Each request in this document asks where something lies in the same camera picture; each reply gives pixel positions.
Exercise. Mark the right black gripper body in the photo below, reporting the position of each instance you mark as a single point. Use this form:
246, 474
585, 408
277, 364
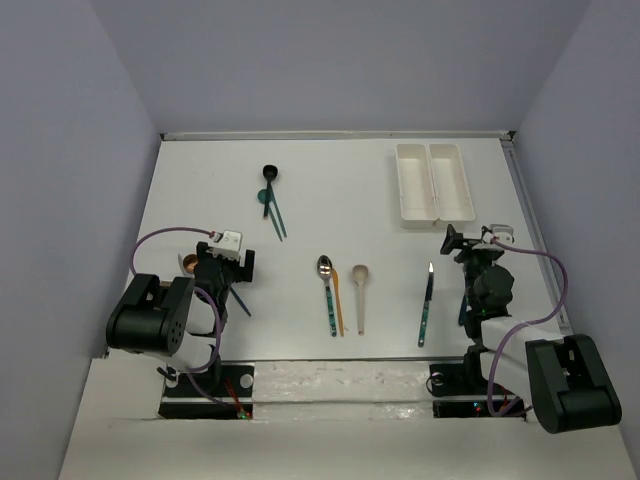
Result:
472, 258

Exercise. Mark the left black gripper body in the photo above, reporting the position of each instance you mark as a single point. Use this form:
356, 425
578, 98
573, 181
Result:
229, 269

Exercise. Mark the steel knife green handle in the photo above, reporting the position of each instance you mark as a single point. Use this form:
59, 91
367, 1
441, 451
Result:
426, 306

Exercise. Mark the teal plastic spoon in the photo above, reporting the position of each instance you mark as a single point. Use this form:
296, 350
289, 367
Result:
272, 215

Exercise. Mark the beige wooden spoon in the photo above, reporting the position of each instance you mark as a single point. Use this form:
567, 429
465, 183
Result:
360, 274

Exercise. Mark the steel spoon green handle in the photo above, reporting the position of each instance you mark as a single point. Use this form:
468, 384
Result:
324, 270

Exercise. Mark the black spoon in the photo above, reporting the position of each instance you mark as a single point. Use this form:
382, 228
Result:
270, 173

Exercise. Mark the orange plastic knife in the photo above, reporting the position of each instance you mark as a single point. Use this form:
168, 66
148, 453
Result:
335, 279

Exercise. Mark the gold spoon green handle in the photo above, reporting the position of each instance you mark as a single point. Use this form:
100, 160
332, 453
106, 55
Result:
463, 311

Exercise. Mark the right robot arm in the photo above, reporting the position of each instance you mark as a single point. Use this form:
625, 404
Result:
520, 367

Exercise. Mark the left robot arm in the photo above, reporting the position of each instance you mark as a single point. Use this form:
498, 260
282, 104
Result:
181, 322

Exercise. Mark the copper spoon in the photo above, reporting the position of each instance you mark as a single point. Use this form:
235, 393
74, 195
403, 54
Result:
189, 263

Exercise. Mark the blue plastic knife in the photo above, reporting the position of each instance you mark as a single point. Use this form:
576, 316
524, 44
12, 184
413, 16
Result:
240, 302

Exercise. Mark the teal plastic knife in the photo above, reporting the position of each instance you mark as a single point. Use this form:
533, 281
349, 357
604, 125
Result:
274, 203

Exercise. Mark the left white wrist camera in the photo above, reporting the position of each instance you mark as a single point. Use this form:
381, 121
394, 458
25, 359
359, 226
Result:
227, 245

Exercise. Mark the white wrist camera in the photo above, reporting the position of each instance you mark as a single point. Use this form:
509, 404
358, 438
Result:
227, 245
501, 233

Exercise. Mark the steel knife dark handle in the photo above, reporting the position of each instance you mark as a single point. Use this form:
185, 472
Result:
181, 266

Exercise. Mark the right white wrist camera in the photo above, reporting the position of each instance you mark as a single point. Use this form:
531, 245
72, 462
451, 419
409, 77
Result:
501, 233

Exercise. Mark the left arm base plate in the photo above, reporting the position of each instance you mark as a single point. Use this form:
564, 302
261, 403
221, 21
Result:
225, 395

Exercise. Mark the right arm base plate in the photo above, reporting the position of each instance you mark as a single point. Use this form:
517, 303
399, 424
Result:
455, 392

